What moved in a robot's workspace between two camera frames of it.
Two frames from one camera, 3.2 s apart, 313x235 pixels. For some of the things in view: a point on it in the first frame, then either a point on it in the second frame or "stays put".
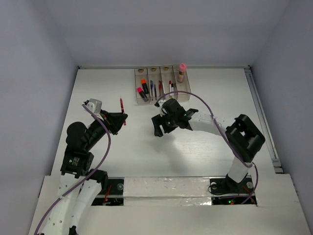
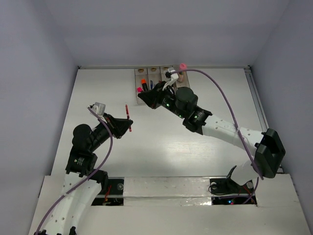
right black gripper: (158, 121) to (152, 97)
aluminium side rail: (271, 145) stays put
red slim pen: (122, 110) to (128, 116)
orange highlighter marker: (143, 82) stays put
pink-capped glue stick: (182, 69) stays put
